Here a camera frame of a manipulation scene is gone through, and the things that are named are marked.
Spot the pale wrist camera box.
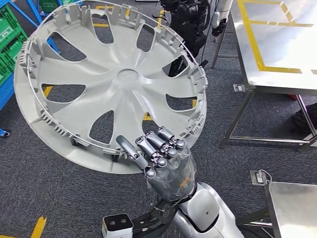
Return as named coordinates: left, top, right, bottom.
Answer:
left=102, top=214, right=134, bottom=238

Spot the yellow workbench tape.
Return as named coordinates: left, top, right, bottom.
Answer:
left=236, top=0, right=317, bottom=74

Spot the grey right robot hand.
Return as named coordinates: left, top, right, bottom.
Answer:
left=115, top=126, right=198, bottom=202

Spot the green plastic crate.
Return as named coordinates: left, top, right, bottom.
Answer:
left=38, top=0, right=63, bottom=13
left=0, top=4, right=28, bottom=87

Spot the black bag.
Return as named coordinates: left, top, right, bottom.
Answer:
left=292, top=103, right=317, bottom=135

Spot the black and white humanoid robot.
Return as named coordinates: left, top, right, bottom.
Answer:
left=159, top=0, right=233, bottom=78

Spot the grey plastic wheel cover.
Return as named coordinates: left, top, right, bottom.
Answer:
left=14, top=0, right=208, bottom=175

